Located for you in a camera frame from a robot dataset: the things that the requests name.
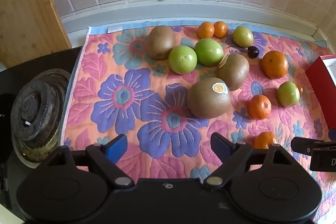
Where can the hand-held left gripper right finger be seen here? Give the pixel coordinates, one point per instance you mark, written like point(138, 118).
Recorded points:
point(221, 146)

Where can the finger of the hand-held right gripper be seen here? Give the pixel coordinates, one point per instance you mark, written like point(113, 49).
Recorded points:
point(304, 145)

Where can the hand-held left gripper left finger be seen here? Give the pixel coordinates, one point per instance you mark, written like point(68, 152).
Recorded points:
point(116, 148)

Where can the brown kiwi with sticker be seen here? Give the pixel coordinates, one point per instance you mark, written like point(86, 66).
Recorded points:
point(207, 104)

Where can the small green jujube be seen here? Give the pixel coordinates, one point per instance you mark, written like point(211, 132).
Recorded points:
point(288, 94)

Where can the red box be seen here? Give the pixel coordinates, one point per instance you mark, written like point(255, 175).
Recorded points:
point(319, 82)

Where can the large green jujube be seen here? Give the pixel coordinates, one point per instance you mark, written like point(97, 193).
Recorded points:
point(182, 59)
point(209, 52)

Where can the medium orange mandarin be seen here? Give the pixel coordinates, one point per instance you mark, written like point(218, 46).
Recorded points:
point(264, 139)
point(259, 107)

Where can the floral quilted cloth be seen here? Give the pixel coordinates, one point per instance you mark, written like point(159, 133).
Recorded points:
point(120, 98)

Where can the large orange mandarin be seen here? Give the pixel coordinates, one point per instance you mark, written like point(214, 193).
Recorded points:
point(274, 64)

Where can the metal stove burner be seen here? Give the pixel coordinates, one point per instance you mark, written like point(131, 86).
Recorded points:
point(36, 113)

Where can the dark cherry with stem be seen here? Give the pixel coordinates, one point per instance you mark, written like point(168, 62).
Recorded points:
point(253, 52)

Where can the yellowish green jujube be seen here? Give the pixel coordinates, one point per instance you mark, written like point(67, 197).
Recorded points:
point(242, 36)

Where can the small orange mandarin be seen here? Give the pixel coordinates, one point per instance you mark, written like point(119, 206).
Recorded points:
point(205, 29)
point(221, 29)

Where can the black glass cooktop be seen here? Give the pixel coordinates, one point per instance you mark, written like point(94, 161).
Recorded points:
point(15, 77)

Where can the wooden board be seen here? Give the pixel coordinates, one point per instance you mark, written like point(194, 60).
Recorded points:
point(23, 8)

